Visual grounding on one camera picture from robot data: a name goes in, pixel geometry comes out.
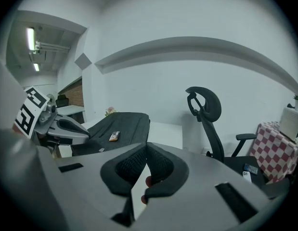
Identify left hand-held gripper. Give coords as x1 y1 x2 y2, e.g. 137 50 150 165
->
13 86 91 157

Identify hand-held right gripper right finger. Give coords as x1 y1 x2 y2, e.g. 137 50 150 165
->
131 141 270 231

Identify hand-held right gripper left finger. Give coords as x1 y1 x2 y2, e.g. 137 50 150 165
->
38 142 148 231

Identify dark grey backpack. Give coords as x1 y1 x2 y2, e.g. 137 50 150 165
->
71 112 151 157

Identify person's right hand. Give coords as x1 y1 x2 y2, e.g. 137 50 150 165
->
141 175 154 205

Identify black office chair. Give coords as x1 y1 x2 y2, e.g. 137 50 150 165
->
55 94 70 108
185 86 292 190

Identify small potted flowers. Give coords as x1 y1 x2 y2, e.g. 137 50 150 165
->
104 106 118 117

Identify small orange card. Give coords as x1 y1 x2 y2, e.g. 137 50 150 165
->
109 130 121 142

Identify dark smartphone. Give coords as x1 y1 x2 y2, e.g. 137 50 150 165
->
243 163 259 176

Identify white ceiling pipes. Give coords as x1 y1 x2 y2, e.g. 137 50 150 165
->
34 40 71 55

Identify red white checkered tablecloth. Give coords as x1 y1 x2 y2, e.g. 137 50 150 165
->
249 121 298 184

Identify white microwave oven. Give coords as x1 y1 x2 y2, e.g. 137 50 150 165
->
278 106 298 142

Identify grey square wall panel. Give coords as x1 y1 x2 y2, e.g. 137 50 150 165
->
74 52 93 70

